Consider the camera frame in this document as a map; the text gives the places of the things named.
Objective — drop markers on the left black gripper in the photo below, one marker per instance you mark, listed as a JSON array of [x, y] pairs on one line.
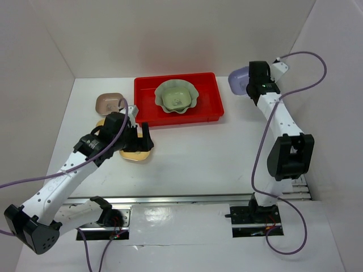
[[139, 144]]

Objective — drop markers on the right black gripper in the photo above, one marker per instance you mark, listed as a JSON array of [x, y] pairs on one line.
[[270, 80]]

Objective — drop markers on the yellow square panda plate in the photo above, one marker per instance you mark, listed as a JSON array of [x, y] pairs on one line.
[[137, 156]]

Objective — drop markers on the purple square panda plate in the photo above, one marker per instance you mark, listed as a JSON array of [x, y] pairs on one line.
[[238, 81]]

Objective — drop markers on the green square plate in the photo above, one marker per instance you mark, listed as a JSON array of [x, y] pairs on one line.
[[176, 98]]

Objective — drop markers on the large green scalloped bowl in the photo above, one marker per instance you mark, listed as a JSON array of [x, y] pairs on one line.
[[176, 83]]

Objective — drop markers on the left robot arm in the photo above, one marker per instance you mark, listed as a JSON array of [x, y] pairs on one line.
[[40, 221]]

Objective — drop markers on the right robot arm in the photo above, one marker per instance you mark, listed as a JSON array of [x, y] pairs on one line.
[[290, 155]]

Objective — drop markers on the red plastic bin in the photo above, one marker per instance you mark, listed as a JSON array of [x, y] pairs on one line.
[[208, 108]]

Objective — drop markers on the yellow square plate upper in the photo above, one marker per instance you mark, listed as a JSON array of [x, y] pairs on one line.
[[100, 123]]

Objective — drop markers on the pink square panda plate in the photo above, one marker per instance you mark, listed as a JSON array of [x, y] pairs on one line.
[[107, 103]]

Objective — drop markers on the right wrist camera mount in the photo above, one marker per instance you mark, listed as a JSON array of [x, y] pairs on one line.
[[278, 69]]

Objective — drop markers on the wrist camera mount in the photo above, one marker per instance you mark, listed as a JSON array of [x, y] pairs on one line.
[[278, 69], [132, 111]]

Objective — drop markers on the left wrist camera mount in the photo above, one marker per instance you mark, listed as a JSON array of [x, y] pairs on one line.
[[132, 111]]

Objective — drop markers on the aluminium mounting rail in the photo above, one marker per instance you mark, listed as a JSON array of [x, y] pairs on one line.
[[300, 196]]

